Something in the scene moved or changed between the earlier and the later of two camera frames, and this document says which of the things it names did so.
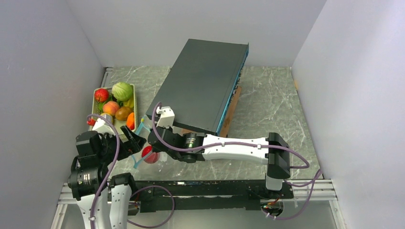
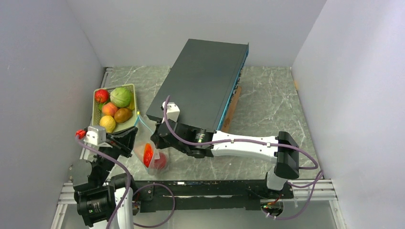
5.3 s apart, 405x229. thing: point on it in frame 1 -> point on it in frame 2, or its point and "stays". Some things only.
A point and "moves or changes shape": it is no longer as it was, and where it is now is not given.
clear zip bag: (146, 155) moves or changes shape
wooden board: (225, 130) stays
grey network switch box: (200, 85) stays
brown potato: (122, 113) stays
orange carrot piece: (130, 121) -> (147, 154)
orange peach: (111, 107) stays
